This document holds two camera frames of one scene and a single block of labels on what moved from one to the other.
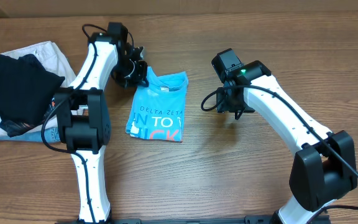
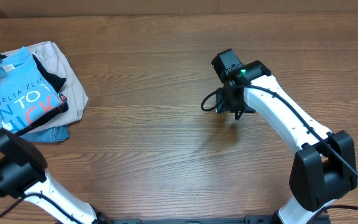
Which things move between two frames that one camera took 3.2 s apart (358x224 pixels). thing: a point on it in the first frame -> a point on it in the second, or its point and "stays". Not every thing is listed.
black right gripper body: [232, 103] stays
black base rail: [248, 219] stays
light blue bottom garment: [51, 134] stays
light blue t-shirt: [156, 112] -> [17, 93]
